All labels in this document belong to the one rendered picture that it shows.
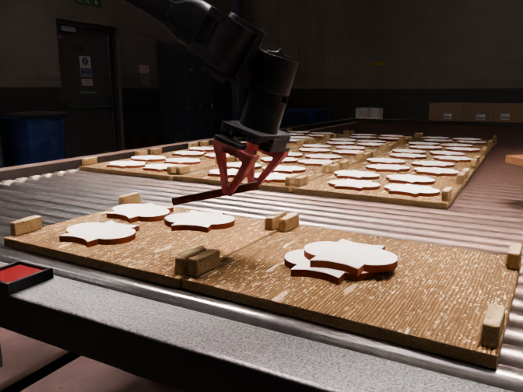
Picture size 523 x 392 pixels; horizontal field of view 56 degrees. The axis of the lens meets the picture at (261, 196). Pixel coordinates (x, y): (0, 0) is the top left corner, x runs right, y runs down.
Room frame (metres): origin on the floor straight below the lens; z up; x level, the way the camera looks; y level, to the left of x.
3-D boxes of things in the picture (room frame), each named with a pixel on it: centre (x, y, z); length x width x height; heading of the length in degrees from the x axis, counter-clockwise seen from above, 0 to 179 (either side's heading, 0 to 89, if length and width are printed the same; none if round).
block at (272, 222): (0.93, -0.03, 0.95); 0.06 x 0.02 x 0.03; 150
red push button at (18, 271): (0.70, 0.37, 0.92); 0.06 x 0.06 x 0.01; 62
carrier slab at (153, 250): (0.91, 0.21, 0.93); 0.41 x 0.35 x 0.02; 60
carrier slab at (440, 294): (0.71, -0.15, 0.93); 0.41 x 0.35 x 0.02; 59
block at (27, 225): (0.90, 0.44, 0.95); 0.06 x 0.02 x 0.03; 150
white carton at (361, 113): (7.46, -1.61, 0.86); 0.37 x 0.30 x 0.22; 61
